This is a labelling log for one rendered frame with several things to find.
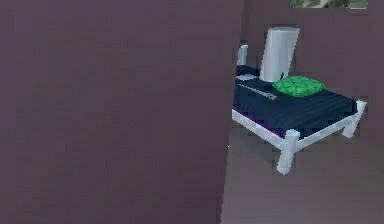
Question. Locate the grey baseball bat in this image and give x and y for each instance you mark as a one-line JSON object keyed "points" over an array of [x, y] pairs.
{"points": [[258, 91]]}

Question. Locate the white bed with navy cover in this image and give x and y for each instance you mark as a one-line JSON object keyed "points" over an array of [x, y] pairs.
{"points": [[293, 110]]}

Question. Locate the green pillow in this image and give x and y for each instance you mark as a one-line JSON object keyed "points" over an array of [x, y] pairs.
{"points": [[298, 86]]}

